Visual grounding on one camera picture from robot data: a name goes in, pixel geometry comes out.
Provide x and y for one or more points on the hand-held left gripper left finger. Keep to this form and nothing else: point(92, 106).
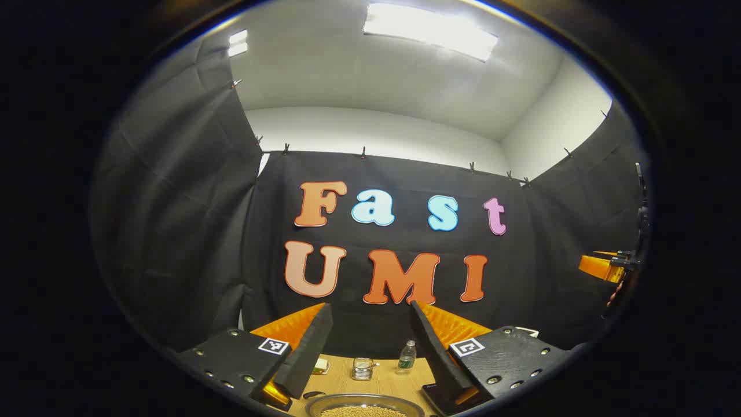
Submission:
point(310, 353)

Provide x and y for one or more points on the steel pot with soybeans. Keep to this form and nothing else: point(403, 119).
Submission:
point(365, 410)

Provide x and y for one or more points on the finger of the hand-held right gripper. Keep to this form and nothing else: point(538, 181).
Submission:
point(599, 265)

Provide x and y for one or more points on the sandwich on white plate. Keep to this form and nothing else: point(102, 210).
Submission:
point(321, 366)

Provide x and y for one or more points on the row of backdrop clips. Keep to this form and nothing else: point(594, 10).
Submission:
point(363, 152)

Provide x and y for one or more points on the small ceiling light panel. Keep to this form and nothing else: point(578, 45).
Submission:
point(237, 42)

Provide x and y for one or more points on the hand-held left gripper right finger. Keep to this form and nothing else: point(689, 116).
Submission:
point(440, 353)

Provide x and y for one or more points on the clear plastic water bottle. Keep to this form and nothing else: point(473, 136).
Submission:
point(407, 358)

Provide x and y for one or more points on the large ceiling light panel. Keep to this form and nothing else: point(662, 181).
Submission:
point(431, 30)

